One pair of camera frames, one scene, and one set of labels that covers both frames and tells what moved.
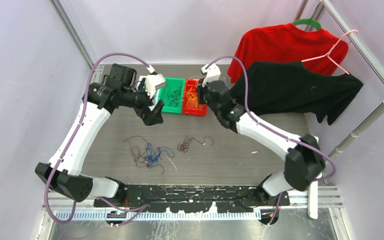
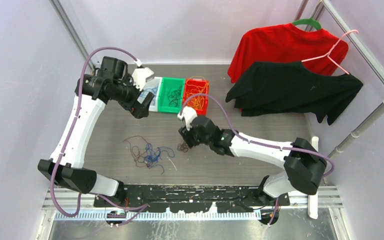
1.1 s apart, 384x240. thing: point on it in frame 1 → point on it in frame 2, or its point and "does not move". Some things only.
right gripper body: x=203 y=97 → x=193 y=137
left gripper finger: x=150 y=118 → x=138 y=110
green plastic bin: x=172 y=95 does not move
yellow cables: x=192 y=94 does not move
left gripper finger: x=158 y=106 → x=149 y=98
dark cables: x=174 y=96 does not move
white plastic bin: x=153 y=83 does not move
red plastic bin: x=191 y=105 does not move
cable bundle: x=144 y=154 does not move
